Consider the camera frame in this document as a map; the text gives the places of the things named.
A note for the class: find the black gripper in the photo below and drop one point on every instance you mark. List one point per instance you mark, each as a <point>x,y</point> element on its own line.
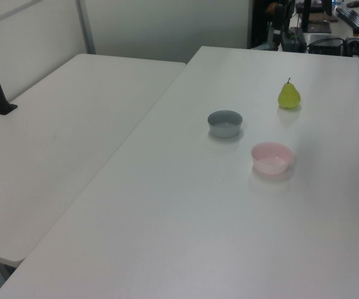
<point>279,17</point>

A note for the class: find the green yellow pear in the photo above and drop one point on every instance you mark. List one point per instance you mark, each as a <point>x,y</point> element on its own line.
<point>288,97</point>

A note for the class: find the grey plastic bowl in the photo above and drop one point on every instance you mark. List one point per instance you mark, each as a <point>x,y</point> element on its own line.
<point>225,126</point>

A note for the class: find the pink plastic bowl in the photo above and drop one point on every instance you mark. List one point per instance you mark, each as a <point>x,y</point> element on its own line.
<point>271,160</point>

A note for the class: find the dark green device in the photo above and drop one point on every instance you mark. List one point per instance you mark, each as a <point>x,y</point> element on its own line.
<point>294,40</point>

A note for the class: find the black monitor stand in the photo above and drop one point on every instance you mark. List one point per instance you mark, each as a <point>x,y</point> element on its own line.
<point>317,27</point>

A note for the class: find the black electronics box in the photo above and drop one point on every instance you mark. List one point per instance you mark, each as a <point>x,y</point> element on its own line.
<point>325,43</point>

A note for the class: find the brown desk pad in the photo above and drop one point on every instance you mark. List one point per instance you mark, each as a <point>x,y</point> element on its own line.
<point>323,17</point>

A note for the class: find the black computer keyboard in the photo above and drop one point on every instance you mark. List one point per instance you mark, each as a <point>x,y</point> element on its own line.
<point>355,18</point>

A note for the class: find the black computer mouse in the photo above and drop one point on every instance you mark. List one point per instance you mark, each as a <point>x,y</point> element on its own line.
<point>353,4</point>

